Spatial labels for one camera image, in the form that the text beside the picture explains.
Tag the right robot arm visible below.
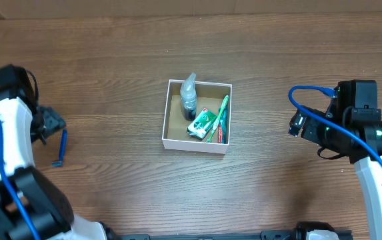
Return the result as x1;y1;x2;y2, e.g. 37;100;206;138
288;80;382;239

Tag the toothpaste tube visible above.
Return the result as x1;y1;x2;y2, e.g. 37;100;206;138
217;106;228;144

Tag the green toothbrush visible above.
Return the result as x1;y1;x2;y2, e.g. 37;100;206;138
206;95;229;143

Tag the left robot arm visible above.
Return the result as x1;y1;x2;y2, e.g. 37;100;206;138
0;65;118;240

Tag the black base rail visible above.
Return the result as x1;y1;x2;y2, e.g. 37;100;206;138
112;221;353;240

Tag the blue razor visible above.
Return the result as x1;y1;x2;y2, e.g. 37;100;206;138
52;129;68;167

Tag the pump soap bottle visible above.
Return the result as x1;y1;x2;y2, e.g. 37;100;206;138
180;73;197;121

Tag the green soap bar pack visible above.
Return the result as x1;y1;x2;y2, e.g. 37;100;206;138
187;108;217;140

